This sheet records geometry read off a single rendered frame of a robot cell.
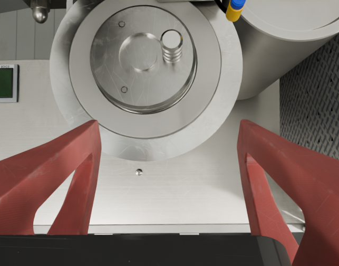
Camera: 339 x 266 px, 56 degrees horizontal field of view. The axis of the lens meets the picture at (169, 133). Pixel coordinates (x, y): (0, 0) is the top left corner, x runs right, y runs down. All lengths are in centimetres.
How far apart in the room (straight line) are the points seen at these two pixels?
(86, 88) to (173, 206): 37
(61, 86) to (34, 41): 287
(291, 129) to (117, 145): 28
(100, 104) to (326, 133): 23
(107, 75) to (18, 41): 303
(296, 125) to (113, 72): 28
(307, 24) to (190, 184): 37
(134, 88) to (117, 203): 38
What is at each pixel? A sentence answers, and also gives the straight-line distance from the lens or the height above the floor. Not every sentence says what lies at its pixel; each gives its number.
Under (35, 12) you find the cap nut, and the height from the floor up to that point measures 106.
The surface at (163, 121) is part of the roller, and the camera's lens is 23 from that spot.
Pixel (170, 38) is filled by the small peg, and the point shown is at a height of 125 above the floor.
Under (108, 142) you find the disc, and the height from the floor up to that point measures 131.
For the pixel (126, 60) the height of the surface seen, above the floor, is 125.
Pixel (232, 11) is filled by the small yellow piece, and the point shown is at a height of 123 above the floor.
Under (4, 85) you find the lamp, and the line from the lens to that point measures 65.
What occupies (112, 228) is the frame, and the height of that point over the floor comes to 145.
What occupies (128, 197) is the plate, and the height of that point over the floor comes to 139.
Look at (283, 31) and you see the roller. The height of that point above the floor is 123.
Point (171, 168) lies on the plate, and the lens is 57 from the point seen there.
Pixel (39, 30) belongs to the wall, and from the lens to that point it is 312.
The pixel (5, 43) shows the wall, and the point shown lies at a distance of 335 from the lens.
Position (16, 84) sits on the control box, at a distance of 65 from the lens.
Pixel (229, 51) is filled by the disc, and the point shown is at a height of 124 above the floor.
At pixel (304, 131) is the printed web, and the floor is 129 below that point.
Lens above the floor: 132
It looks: 4 degrees down
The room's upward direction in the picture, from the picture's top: 179 degrees clockwise
